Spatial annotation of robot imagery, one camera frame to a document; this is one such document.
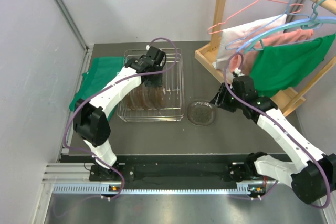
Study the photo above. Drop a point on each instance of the pink wire hanger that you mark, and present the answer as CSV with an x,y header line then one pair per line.
x,y
210,29

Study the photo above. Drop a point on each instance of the wire dish rack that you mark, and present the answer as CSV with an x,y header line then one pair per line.
x,y
173,82

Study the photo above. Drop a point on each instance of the teal plastic hanger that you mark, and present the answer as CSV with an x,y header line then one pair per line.
x,y
314,10

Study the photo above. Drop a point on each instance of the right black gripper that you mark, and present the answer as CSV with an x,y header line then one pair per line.
x,y
217,100

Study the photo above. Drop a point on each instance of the white hanging garment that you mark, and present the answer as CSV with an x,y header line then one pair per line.
x,y
234,37

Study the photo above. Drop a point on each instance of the slotted cable duct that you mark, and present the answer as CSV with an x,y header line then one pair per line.
x,y
240,188

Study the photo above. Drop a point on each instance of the clear glass plate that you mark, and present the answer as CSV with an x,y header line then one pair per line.
x,y
127,102
201,113
146,101
139,98

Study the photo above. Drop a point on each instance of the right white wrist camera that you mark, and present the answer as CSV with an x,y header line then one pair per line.
x,y
237,72

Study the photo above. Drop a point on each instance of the light blue plastic hanger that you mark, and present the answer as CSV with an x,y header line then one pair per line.
x,y
257,42

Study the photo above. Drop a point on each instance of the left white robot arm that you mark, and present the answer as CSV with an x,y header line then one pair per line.
x,y
91,120

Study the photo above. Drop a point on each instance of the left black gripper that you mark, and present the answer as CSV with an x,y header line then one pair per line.
x,y
153,84

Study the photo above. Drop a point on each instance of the pink hanging garment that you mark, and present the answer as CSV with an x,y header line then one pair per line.
x,y
283,38

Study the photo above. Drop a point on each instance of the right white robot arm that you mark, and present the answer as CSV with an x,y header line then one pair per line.
x,y
310,173

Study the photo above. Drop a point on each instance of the folded green t-shirt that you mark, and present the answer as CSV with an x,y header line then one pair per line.
x,y
101,72

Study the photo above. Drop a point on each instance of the green hanging garment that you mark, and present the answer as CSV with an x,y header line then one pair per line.
x,y
279,67

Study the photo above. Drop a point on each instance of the aluminium frame profile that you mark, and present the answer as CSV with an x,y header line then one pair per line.
x,y
71,23

